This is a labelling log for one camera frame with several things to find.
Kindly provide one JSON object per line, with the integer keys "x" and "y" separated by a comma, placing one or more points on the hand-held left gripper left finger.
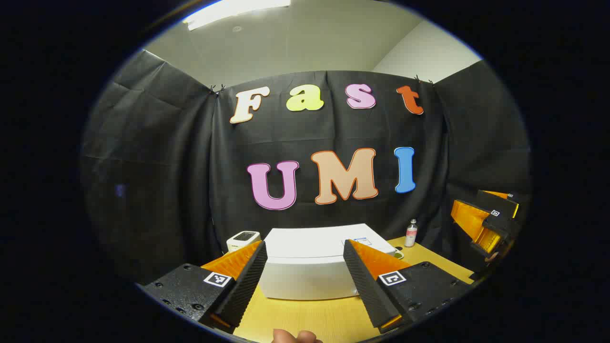
{"x": 248, "y": 281}

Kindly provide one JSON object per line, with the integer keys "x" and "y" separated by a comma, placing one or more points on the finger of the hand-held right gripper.
{"x": 498, "y": 200}
{"x": 469, "y": 219}

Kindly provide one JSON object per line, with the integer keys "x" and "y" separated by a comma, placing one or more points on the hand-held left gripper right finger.
{"x": 364, "y": 286}

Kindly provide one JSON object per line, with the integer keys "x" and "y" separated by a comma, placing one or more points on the small clear bottle pink label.
{"x": 411, "y": 234}

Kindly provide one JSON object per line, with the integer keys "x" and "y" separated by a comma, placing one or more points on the white microwave oven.
{"x": 305, "y": 267}

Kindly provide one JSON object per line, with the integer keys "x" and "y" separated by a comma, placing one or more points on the white divided condiment dish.
{"x": 399, "y": 255}

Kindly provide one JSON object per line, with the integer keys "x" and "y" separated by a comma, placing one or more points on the small white device with screen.
{"x": 242, "y": 240}

